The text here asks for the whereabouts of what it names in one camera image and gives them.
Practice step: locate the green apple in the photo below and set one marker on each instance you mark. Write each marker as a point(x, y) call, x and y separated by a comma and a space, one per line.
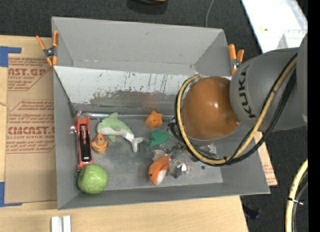
point(92, 179)

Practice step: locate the grey metal bin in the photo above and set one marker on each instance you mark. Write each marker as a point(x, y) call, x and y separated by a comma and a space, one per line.
point(140, 45)

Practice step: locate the orange and white toy fish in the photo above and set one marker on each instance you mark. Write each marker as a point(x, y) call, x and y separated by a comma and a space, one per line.
point(158, 169)

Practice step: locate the dark green foam shape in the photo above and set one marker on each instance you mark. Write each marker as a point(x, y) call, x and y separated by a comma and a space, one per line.
point(158, 138)

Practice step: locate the brown cardboard board, red print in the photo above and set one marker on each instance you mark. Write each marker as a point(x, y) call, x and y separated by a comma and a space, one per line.
point(30, 171)

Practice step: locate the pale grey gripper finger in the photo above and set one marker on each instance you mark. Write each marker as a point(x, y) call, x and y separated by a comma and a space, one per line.
point(168, 148)
point(178, 169)

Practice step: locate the red stapler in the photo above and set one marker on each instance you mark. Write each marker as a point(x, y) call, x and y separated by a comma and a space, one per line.
point(85, 140)

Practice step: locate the orange striped toy animal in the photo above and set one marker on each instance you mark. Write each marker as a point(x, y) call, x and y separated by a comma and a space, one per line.
point(100, 144)

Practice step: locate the green and white toy dolphin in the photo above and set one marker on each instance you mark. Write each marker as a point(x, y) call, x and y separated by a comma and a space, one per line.
point(112, 127)

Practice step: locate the orange star shape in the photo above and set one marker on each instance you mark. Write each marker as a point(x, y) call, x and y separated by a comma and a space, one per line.
point(153, 120)

